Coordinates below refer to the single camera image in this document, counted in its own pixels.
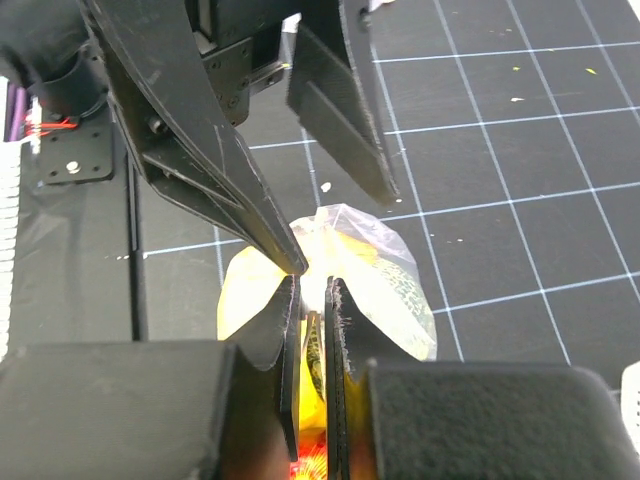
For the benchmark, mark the clear polka dot zip bag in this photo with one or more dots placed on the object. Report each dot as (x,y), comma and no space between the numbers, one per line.
(330,374)

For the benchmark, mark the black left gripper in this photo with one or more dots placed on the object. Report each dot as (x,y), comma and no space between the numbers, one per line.
(180,130)

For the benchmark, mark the white slotted cable duct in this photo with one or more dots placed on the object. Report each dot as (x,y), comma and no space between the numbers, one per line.
(10,183)

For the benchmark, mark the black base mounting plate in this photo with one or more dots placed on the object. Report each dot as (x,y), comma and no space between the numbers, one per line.
(107,260)

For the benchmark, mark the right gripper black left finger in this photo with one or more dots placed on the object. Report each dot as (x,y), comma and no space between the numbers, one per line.
(194,409)

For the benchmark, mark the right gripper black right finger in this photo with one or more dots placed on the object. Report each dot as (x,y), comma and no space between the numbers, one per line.
(450,420)

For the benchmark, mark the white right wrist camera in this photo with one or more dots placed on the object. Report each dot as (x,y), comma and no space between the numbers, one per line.
(630,400)

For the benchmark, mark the red apple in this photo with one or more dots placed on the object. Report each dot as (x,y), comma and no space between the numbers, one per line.
(335,454)

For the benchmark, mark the green netted melon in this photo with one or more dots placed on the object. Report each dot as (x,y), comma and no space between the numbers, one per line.
(381,311)

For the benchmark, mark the yellow banana bunch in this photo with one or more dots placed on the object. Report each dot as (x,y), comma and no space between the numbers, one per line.
(251,280)

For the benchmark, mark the black grid cutting mat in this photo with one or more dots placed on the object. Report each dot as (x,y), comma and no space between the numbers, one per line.
(513,128)

